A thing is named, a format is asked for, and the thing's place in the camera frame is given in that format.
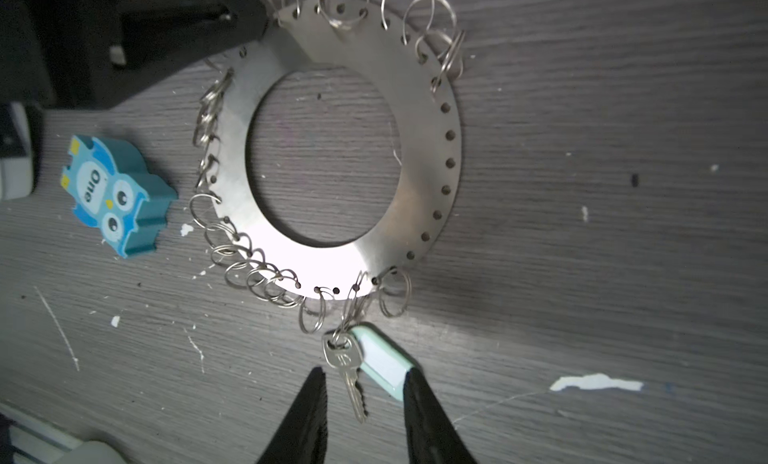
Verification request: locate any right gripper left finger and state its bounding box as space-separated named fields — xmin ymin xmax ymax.
xmin=257 ymin=367 xmax=328 ymax=464

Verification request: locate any white square clock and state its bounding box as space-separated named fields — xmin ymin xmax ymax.
xmin=1 ymin=102 xmax=43 ymax=201

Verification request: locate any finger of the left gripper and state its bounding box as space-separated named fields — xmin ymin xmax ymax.
xmin=101 ymin=0 xmax=269 ymax=108

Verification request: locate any silver key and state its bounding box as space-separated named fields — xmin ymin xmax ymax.
xmin=322 ymin=332 xmax=367 ymax=423

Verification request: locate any mint green key tag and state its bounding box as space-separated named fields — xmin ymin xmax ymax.
xmin=350 ymin=323 xmax=418 ymax=402

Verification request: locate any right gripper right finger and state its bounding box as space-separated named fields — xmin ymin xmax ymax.
xmin=403 ymin=367 xmax=476 ymax=464

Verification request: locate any blue owl eraser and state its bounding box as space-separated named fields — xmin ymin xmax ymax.
xmin=60 ymin=134 xmax=178 ymax=258

